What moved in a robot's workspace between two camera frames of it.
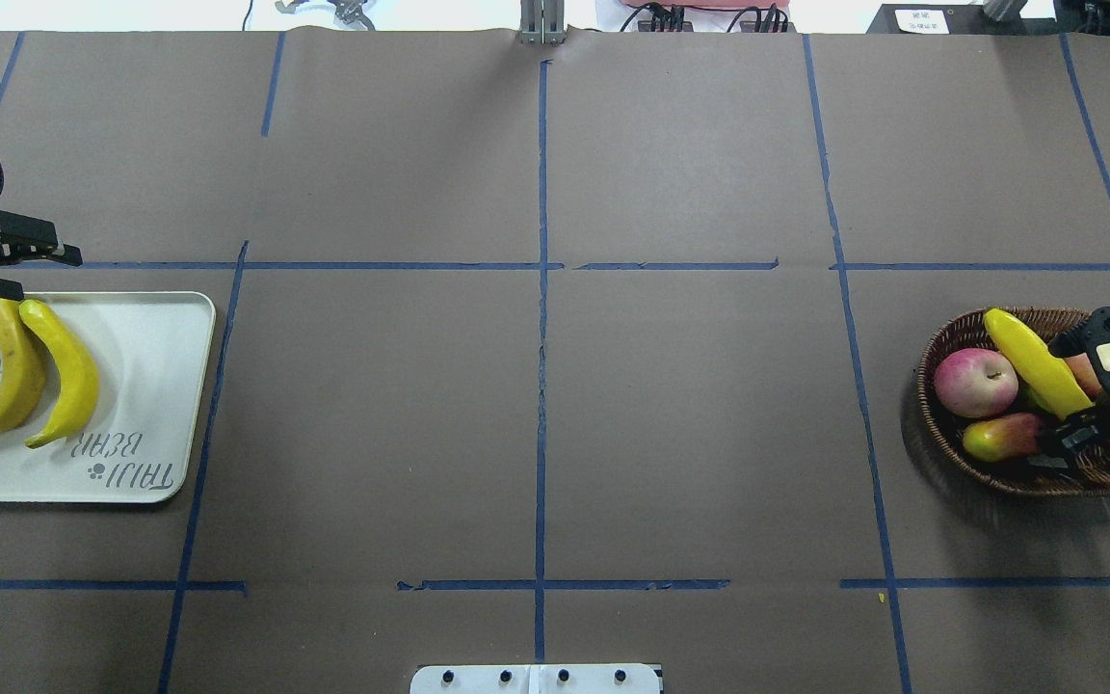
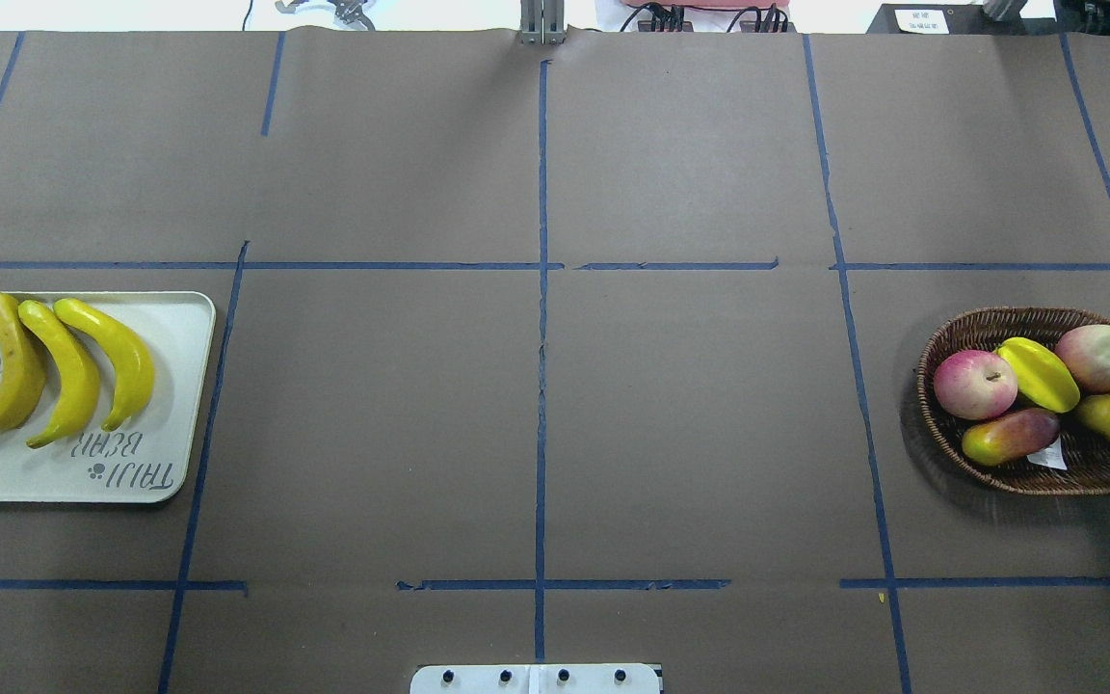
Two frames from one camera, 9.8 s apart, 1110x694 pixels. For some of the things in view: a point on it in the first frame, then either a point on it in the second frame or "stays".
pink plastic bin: [716, 4] stays
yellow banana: [1050, 377] → [135, 367]
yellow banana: [77, 374] stays
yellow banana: [22, 381] stays
